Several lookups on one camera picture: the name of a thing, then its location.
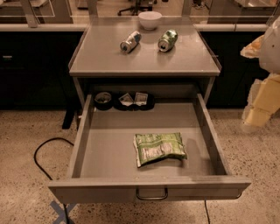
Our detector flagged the blue tape cross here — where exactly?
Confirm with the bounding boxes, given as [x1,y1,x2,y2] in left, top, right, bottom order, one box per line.
[50,200,75,224]

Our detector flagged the grey counter cabinet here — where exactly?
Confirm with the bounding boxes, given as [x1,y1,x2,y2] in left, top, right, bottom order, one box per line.
[69,17,221,129]

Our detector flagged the black office chair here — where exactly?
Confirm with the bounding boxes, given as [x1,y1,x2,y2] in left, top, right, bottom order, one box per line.
[117,0,158,16]

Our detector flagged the blue white soda can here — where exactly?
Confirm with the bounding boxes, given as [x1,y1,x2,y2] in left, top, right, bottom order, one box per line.
[120,31,142,53]

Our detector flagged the black round container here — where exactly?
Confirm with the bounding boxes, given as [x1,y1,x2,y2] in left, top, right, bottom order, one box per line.
[94,92,113,110]

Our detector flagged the black floor cable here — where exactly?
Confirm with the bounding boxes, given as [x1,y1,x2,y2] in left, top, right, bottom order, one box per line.
[33,136,75,224]

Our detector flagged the green soda can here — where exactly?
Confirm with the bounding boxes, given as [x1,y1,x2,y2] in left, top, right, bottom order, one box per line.
[157,29,178,53]

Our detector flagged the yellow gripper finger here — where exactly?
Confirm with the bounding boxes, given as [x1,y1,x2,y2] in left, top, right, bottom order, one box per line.
[241,73,280,128]
[241,35,264,59]

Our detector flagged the green jalapeno chip bag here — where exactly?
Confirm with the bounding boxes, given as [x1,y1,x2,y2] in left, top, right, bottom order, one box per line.
[133,132,187,167]

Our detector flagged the white packet left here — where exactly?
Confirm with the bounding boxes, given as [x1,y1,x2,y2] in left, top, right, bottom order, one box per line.
[119,93,134,107]

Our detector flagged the black drawer handle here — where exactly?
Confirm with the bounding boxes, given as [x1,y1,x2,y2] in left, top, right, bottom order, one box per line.
[136,188,168,201]

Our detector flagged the white packet right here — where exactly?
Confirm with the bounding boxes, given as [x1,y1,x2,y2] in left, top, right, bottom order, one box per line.
[134,92,148,106]

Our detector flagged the grey open top drawer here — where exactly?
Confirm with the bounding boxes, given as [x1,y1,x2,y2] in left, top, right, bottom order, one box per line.
[49,95,251,203]

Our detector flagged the white packet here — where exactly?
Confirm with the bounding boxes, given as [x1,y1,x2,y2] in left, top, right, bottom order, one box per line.
[119,93,134,107]
[134,92,148,106]

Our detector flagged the white bowl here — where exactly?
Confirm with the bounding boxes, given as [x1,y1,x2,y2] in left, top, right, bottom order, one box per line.
[138,11,162,30]

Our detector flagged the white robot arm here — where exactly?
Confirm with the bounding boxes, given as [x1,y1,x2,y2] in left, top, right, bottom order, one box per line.
[241,17,280,132]

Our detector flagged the black tray with packets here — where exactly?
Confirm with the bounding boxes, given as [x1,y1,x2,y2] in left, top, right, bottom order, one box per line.
[113,92,155,111]

